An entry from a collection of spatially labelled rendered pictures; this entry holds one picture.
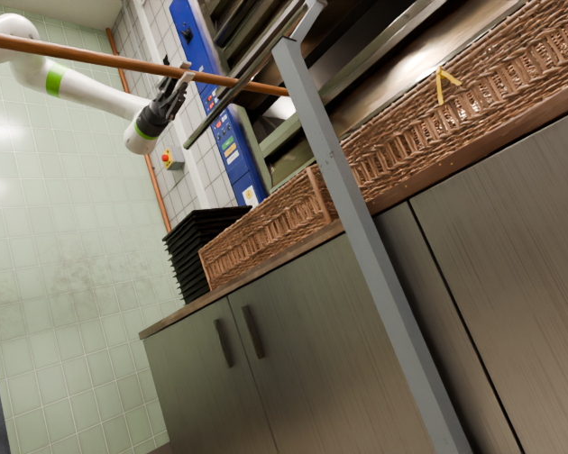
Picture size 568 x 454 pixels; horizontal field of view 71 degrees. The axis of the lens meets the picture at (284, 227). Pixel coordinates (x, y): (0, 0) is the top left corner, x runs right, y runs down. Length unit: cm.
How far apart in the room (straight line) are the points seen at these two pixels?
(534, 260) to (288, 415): 67
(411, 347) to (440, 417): 11
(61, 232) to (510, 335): 198
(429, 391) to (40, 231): 189
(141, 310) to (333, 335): 148
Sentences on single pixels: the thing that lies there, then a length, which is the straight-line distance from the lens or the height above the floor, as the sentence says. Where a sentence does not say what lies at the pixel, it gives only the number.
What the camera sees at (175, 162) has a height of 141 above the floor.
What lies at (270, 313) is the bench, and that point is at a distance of 101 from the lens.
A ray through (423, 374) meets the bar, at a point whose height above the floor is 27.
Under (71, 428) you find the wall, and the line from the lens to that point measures 207.
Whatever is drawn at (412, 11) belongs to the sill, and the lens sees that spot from 145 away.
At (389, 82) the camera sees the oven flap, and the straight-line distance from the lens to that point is 143.
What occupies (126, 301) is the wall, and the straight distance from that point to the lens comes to 221.
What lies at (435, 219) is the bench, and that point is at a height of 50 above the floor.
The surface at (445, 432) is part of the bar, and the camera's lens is 76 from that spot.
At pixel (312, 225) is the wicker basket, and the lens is 94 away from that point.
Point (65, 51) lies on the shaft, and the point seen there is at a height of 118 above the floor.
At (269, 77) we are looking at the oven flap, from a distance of 177.
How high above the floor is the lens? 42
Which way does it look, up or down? 13 degrees up
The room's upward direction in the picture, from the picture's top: 21 degrees counter-clockwise
